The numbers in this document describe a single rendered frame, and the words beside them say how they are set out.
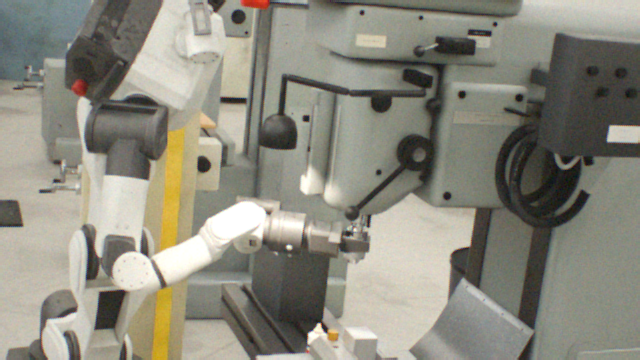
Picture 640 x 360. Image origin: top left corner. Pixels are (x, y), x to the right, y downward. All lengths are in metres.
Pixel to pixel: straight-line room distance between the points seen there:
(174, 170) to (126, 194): 1.73
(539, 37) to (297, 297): 0.87
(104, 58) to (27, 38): 8.82
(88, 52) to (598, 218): 1.11
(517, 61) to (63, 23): 9.15
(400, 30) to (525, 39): 0.28
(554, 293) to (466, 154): 0.37
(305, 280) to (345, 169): 0.54
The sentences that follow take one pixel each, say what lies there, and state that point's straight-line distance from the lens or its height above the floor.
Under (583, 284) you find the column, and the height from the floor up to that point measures 1.20.
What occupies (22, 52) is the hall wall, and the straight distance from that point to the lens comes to 10.89.
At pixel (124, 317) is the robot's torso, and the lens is 2.59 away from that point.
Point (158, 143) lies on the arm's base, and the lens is 1.98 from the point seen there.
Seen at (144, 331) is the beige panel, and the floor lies 0.28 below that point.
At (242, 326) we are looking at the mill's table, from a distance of 2.45.
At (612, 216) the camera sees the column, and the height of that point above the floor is 1.35.
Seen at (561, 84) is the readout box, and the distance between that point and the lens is 1.75.
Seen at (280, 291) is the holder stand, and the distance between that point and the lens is 2.36.
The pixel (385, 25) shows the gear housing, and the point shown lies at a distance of 1.81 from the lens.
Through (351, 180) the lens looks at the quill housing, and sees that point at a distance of 1.89.
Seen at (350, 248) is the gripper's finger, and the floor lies 1.23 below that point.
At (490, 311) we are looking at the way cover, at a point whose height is 1.06.
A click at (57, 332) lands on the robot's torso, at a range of 2.73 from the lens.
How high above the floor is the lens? 1.84
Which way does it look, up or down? 14 degrees down
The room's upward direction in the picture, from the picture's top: 7 degrees clockwise
